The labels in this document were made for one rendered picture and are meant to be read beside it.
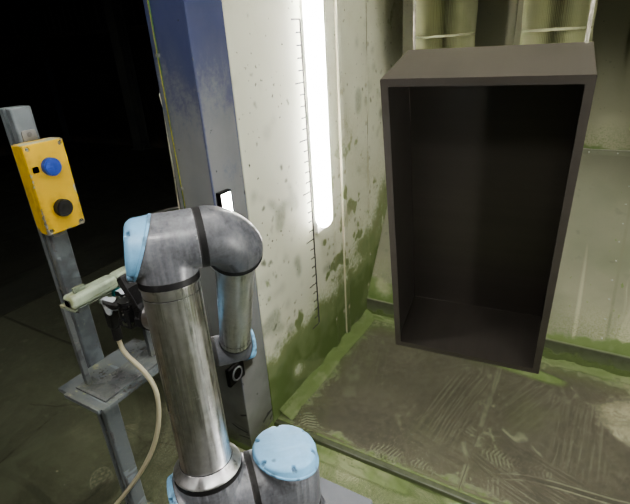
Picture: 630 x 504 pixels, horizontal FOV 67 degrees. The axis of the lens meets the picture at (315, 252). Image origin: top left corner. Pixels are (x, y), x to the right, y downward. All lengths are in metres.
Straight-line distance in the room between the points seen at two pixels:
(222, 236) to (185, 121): 0.92
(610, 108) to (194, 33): 2.26
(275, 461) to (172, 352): 0.37
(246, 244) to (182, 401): 0.34
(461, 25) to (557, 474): 2.20
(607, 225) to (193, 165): 2.24
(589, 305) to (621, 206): 0.57
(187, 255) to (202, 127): 0.88
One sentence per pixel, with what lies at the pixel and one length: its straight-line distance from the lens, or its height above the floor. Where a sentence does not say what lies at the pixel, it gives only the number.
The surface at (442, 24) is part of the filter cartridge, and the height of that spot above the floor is 1.79.
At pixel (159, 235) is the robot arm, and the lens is 0.87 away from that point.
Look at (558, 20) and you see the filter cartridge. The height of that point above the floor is 1.77.
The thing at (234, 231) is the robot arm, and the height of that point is 1.45.
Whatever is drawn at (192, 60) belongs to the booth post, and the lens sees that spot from 1.68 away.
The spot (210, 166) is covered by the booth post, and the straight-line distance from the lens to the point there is 1.73.
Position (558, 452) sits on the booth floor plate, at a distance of 2.50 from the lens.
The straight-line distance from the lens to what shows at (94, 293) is 1.52.
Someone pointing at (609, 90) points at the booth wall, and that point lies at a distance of 3.11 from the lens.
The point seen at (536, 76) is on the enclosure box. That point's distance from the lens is 1.53.
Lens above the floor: 1.76
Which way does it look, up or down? 24 degrees down
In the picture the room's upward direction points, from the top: 4 degrees counter-clockwise
